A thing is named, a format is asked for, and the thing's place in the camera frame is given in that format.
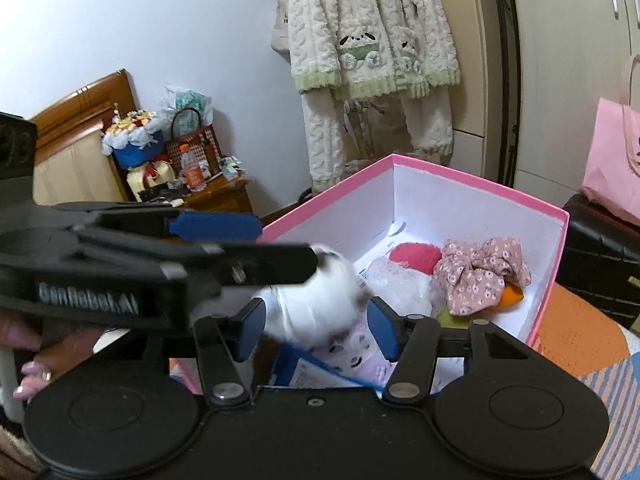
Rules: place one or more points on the person's left hand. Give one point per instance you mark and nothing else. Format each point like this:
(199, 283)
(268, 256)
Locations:
(40, 365)

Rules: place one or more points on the beige tall cabinet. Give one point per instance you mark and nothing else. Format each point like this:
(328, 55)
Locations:
(475, 60)

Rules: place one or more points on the wooden nightstand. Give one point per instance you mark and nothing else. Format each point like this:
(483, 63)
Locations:
(220, 197)

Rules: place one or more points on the crumpled white packets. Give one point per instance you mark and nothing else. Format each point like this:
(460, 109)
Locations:
(232, 167)

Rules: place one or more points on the orange drink bottle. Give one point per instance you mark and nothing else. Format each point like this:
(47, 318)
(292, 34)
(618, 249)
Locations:
(192, 170)

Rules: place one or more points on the blue wipes packet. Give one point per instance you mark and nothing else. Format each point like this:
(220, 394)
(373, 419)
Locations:
(305, 372)

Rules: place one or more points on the canvas tote bag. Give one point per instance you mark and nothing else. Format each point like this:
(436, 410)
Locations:
(281, 25)

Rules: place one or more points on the cream fuzzy pajama pants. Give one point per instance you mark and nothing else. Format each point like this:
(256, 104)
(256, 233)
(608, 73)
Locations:
(325, 140)

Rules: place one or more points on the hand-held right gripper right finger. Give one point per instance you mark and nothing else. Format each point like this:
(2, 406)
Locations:
(382, 330)

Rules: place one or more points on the white green plastic bag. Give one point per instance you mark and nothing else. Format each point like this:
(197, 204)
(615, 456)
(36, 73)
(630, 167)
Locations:
(192, 102)

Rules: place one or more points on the red strawberry plush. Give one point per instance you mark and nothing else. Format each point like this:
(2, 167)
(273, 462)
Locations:
(415, 257)

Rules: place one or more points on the green makeup sponge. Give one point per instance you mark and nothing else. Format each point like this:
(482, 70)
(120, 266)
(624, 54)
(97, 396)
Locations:
(450, 320)

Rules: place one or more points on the printed paper sheet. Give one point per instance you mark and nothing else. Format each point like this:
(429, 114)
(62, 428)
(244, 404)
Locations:
(382, 250)

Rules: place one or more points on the white plush toy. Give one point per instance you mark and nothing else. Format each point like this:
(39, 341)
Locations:
(315, 310)

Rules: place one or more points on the pink floral scrunchie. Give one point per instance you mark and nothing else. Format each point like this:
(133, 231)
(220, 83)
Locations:
(475, 275)

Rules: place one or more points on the pink tote bag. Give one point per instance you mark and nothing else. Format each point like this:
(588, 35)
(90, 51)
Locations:
(610, 160)

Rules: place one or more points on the cream fuzzy pajama jacket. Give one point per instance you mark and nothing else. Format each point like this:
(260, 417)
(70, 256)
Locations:
(360, 20)

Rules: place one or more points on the white toy with red cap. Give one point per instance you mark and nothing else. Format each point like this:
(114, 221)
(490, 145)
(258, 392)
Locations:
(400, 285)

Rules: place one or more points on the beige wardrobe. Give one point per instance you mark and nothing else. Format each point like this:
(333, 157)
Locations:
(565, 60)

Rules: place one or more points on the flower bouquet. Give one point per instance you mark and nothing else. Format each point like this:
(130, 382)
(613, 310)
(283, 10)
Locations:
(132, 135)

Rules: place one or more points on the cream gift bag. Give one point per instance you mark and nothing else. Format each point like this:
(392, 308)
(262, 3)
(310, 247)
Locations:
(152, 177)

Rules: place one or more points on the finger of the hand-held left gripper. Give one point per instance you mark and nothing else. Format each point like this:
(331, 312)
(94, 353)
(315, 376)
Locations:
(275, 262)
(215, 226)

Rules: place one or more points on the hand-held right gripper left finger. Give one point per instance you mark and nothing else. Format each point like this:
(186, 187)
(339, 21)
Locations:
(252, 330)

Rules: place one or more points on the woven basket bag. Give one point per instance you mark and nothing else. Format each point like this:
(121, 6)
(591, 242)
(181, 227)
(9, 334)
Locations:
(200, 152)

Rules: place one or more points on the pink cardboard box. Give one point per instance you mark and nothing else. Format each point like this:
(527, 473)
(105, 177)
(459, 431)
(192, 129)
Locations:
(475, 205)

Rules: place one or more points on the wooden bed headboard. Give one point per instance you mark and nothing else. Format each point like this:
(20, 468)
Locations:
(75, 160)

